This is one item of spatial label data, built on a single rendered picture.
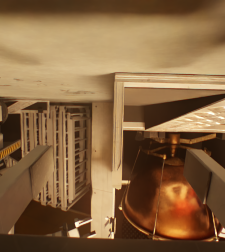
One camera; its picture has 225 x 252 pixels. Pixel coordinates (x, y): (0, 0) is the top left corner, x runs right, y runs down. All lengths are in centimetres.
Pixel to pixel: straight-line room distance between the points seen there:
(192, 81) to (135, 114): 78
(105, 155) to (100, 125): 41
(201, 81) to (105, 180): 235
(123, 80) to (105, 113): 210
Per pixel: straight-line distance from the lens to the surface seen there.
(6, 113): 119
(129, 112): 99
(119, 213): 212
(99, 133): 238
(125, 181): 220
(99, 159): 246
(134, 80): 21
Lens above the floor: 4
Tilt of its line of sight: 7 degrees up
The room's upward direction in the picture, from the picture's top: 179 degrees counter-clockwise
